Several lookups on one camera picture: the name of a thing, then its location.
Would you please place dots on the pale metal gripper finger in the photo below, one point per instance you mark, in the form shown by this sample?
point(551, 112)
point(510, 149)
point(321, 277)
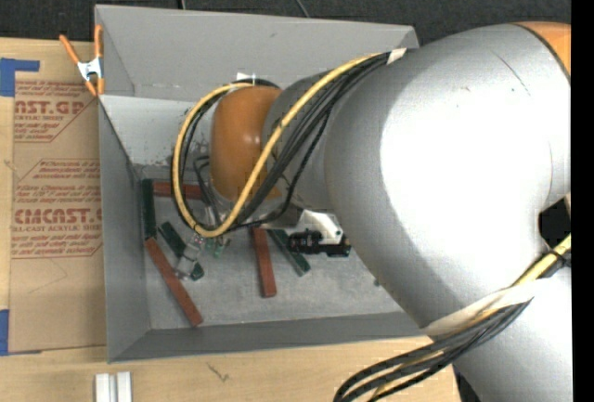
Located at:
point(195, 262)
point(185, 254)

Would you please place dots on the dark green flat block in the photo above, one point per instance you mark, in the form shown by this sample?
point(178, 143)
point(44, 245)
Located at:
point(148, 210)
point(293, 257)
point(171, 237)

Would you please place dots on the red-brown flat block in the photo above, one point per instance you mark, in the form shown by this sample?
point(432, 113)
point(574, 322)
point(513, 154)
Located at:
point(163, 189)
point(263, 265)
point(174, 281)

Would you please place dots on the brown cardboard board red print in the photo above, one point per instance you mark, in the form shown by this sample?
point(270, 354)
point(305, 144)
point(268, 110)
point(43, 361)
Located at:
point(55, 293)

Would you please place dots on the grey metal bin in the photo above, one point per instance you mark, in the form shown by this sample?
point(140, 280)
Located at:
point(153, 61)

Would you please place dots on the black cylinder on white bracket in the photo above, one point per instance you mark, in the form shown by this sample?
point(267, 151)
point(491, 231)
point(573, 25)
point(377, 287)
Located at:
point(320, 237)

